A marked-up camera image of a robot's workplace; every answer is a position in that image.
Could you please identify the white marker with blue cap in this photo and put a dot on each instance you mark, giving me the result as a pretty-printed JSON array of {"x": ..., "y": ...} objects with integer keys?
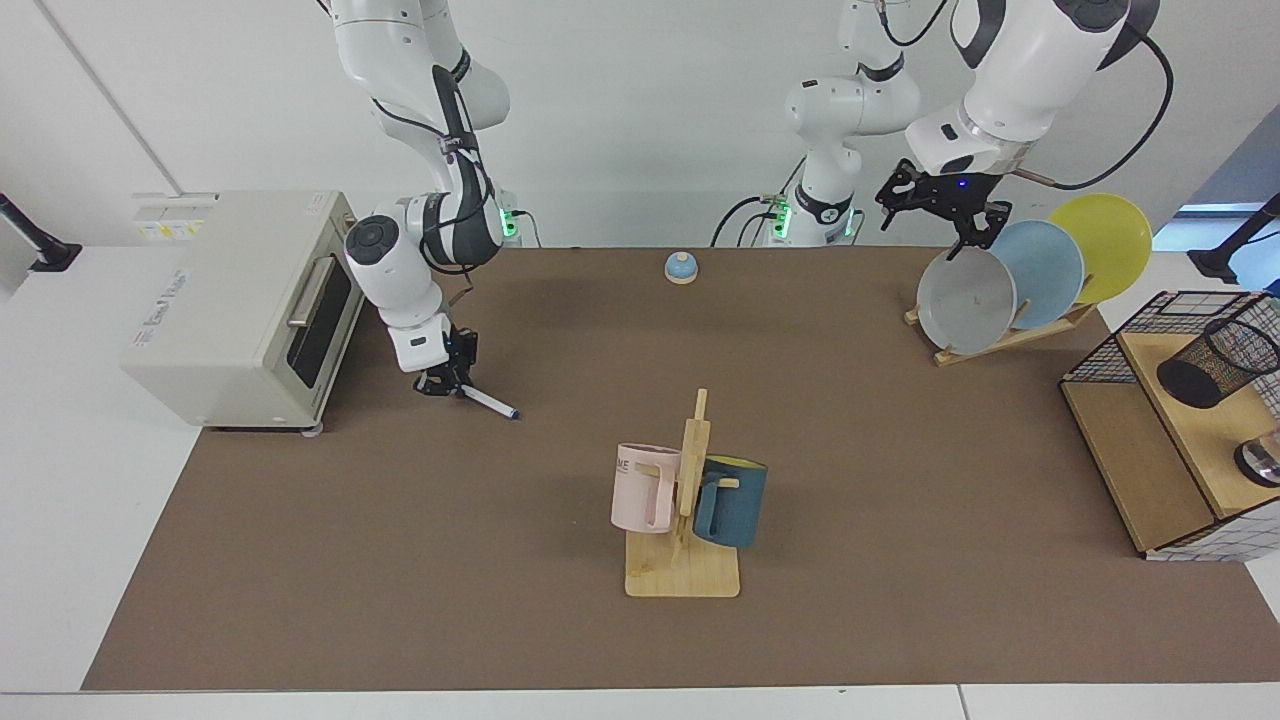
[{"x": 495, "y": 404}]

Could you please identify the black mesh pen holder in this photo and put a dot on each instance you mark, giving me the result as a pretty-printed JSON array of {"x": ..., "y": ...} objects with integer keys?
[{"x": 1200, "y": 375}]

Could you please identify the light blue plate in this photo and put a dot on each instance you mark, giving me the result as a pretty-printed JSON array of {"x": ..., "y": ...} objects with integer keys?
[{"x": 1050, "y": 270}]

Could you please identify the grey plate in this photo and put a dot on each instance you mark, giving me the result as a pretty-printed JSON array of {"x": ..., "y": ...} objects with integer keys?
[{"x": 965, "y": 305}]

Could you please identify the wooden plate rack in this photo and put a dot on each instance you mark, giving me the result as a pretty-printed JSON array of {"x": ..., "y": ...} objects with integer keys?
[{"x": 1000, "y": 343}]

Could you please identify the yellow plate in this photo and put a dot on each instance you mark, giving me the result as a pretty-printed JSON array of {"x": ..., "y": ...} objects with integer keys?
[{"x": 1110, "y": 240}]

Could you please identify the pink cup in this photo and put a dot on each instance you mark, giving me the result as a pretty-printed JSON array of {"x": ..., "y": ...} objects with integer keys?
[{"x": 635, "y": 495}]

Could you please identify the pale toaster oven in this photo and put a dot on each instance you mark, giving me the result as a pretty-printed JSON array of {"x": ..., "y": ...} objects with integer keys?
[{"x": 230, "y": 320}]

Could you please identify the brown table cloth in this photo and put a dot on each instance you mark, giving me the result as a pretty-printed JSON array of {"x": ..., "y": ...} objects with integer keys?
[{"x": 500, "y": 600}]

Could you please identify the small blue round thing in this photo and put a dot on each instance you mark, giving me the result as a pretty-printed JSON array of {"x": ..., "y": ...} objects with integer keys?
[{"x": 681, "y": 266}]

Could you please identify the wooden cup stand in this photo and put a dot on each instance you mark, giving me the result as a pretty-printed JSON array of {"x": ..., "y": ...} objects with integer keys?
[{"x": 690, "y": 575}]

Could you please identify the dark teal cup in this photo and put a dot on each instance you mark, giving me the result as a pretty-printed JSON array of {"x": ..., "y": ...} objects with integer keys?
[{"x": 735, "y": 510}]

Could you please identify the white box with yellow labels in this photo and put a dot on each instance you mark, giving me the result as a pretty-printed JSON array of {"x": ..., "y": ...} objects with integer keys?
[{"x": 175, "y": 215}]

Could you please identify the black camera stand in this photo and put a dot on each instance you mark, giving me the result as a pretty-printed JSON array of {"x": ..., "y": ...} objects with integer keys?
[
  {"x": 35, "y": 245},
  {"x": 1235, "y": 245}
]

